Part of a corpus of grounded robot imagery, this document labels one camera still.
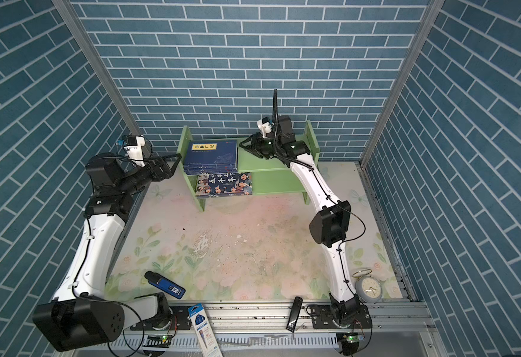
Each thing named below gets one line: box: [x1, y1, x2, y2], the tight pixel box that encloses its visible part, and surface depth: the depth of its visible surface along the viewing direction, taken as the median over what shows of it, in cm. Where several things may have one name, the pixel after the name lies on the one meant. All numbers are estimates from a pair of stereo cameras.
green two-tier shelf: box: [176, 119, 321, 212], surface depth 85 cm
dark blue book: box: [183, 139, 238, 176], surface depth 82 cm
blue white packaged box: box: [187, 302, 224, 357], surface depth 71 cm
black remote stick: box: [285, 296, 303, 334], surface depth 73 cm
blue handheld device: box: [144, 270, 187, 300], surface depth 80 cm
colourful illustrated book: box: [195, 172, 254, 198], surface depth 93 cm
